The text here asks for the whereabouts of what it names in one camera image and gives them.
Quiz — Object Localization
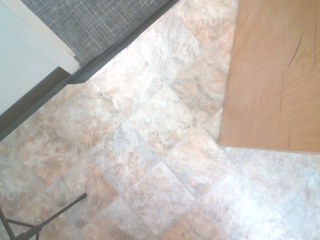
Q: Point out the light wooden cabinet door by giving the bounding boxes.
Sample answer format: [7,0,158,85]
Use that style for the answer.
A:
[217,0,320,155]

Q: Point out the dark grey baseboard strip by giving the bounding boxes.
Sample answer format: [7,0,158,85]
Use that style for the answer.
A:
[0,0,186,143]

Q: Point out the white door frame trim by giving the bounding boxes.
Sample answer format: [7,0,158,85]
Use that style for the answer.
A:
[7,0,80,76]

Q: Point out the black camera tripod stand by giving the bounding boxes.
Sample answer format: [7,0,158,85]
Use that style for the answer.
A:
[0,192,88,240]

